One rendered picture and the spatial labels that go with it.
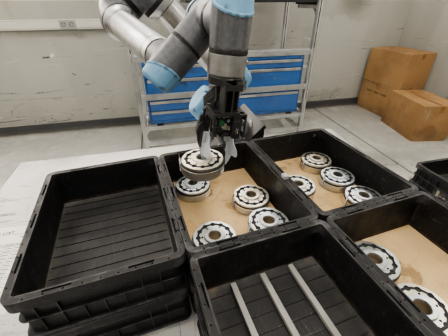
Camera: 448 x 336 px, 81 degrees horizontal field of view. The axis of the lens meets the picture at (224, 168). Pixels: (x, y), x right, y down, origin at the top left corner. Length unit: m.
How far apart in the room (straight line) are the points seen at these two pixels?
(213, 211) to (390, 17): 4.02
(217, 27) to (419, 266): 0.66
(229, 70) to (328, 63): 3.57
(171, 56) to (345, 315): 0.60
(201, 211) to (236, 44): 0.44
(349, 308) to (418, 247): 0.27
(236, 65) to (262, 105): 2.28
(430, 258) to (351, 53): 3.64
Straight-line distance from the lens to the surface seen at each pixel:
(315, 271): 0.65
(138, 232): 0.73
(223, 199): 0.79
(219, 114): 0.53
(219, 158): 0.64
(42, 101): 3.68
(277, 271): 0.63
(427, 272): 0.76
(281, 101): 2.87
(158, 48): 0.61
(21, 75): 3.65
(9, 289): 0.59
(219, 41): 0.52
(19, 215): 1.17
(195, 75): 2.53
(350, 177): 0.92
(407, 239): 0.81
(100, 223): 0.79
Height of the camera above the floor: 1.33
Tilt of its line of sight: 33 degrees down
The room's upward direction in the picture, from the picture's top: straight up
